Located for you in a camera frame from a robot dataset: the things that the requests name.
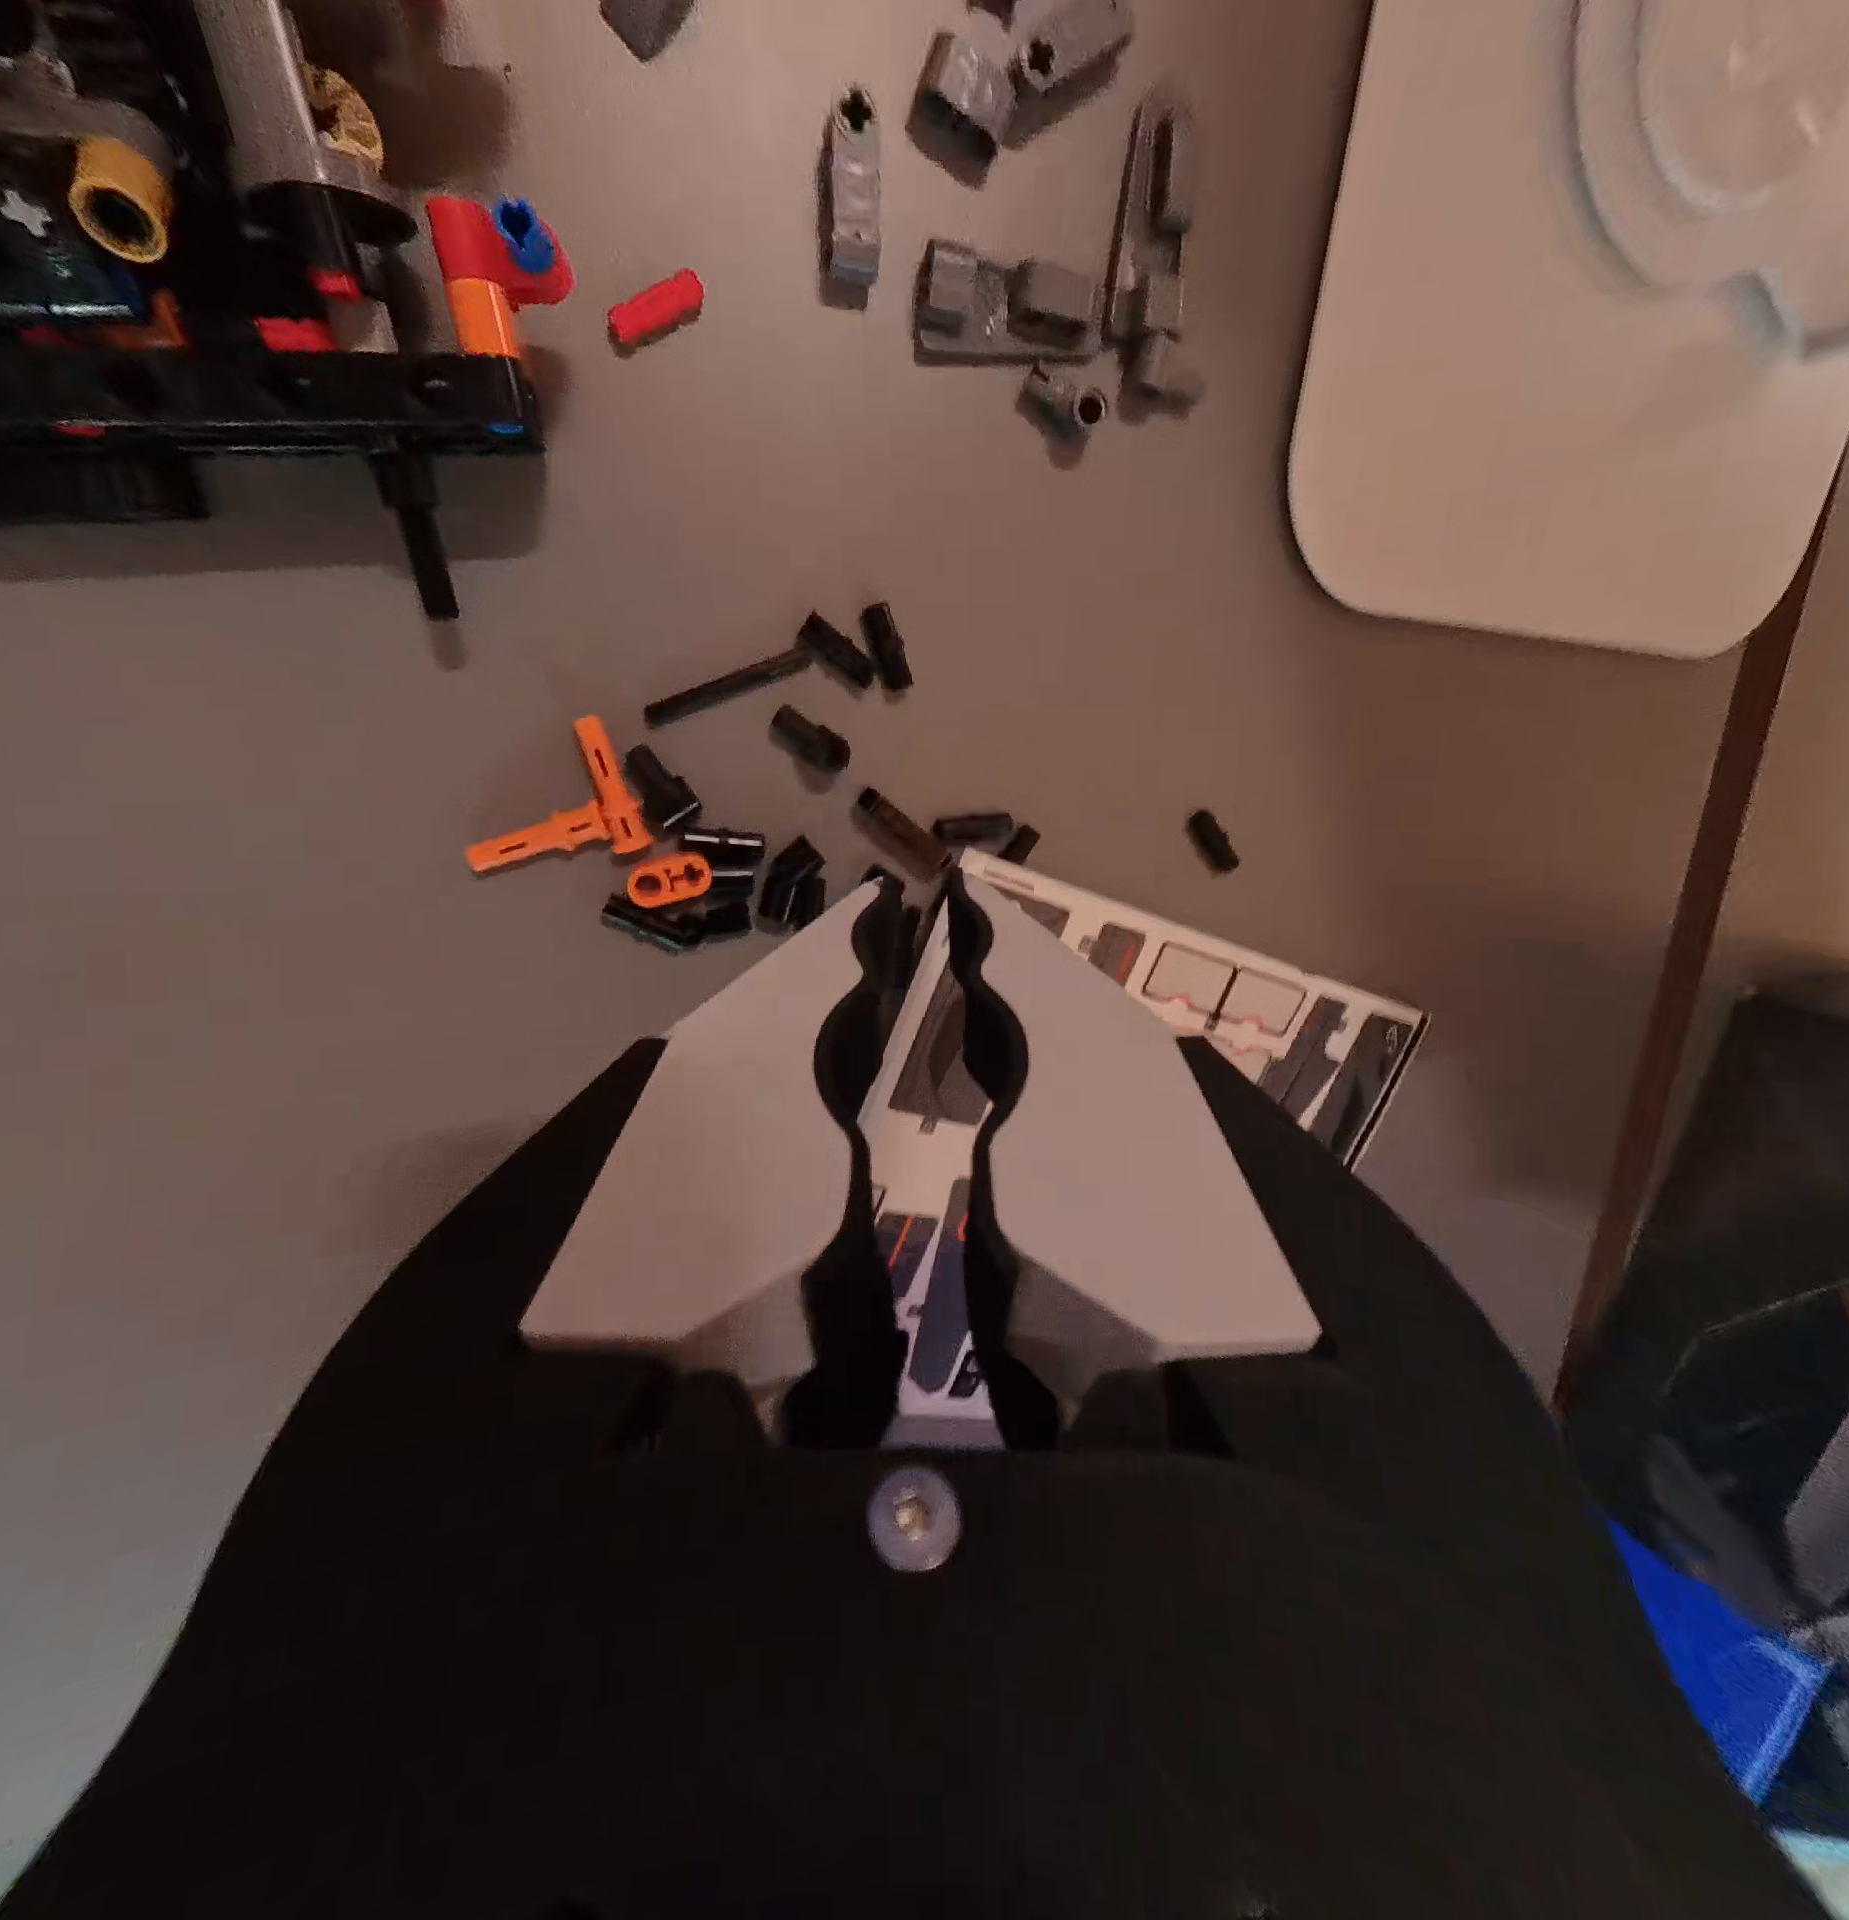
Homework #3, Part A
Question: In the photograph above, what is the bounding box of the lego sticker sheet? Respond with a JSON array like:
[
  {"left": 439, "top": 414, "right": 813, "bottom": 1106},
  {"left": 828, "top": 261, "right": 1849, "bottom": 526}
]
[{"left": 857, "top": 844, "right": 1432, "bottom": 1447}]

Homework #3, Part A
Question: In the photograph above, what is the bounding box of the white book stand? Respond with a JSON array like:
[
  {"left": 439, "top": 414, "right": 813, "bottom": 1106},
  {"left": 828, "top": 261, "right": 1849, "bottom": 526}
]
[{"left": 1287, "top": 0, "right": 1849, "bottom": 663}]

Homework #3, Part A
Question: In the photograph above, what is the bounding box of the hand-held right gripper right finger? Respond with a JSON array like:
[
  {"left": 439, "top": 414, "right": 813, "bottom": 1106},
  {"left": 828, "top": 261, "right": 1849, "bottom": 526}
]
[{"left": 940, "top": 868, "right": 1333, "bottom": 1455}]

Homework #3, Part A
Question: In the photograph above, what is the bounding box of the pile of dark curved panels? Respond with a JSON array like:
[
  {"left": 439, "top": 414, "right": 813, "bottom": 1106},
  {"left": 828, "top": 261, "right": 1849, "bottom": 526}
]
[{"left": 602, "top": 0, "right": 1210, "bottom": 444}]

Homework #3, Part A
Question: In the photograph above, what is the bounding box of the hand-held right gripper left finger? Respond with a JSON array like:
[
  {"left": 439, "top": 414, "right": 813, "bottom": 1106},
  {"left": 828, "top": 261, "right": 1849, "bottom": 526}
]
[{"left": 519, "top": 878, "right": 910, "bottom": 1450}]

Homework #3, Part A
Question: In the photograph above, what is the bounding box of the orange lego cross piece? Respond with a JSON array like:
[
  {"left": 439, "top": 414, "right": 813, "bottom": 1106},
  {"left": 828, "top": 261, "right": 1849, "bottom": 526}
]
[{"left": 463, "top": 714, "right": 658, "bottom": 878}]

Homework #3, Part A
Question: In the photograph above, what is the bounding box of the short black lego pin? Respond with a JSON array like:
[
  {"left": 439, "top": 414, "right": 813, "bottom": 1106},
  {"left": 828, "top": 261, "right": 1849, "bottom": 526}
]
[{"left": 853, "top": 787, "right": 959, "bottom": 886}]

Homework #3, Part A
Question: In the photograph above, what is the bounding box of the red lego pin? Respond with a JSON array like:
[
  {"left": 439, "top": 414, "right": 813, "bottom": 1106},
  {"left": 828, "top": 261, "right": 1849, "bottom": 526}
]
[{"left": 609, "top": 272, "right": 705, "bottom": 347}]

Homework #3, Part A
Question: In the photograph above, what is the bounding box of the dark lego set box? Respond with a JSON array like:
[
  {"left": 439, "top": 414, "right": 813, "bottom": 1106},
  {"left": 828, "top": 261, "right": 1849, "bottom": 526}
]
[{"left": 1556, "top": 968, "right": 1849, "bottom": 1614}]

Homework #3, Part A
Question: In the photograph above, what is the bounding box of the blue plastic bin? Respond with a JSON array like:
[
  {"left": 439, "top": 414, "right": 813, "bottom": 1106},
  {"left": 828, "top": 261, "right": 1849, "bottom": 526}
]
[{"left": 1598, "top": 1507, "right": 1833, "bottom": 1808}]

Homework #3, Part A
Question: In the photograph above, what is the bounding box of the pile of black lego pins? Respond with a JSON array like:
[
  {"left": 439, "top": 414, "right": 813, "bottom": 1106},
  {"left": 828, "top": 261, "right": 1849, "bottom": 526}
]
[{"left": 599, "top": 601, "right": 1245, "bottom": 957}]

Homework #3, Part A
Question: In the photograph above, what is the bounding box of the black lego axle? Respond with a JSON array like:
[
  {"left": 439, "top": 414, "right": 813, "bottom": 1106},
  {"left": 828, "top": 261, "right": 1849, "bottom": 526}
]
[{"left": 643, "top": 608, "right": 878, "bottom": 735}]

